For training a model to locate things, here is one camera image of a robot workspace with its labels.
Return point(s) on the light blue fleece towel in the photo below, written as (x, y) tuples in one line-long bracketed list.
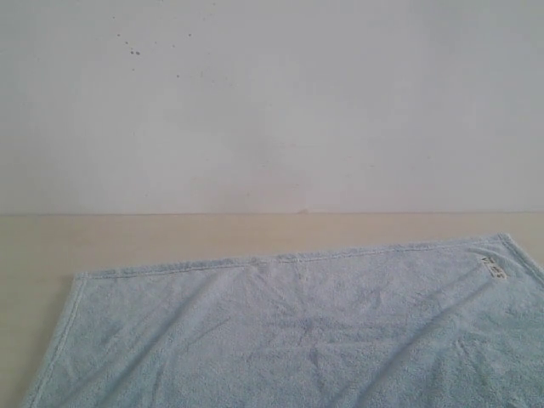
[(433, 324)]

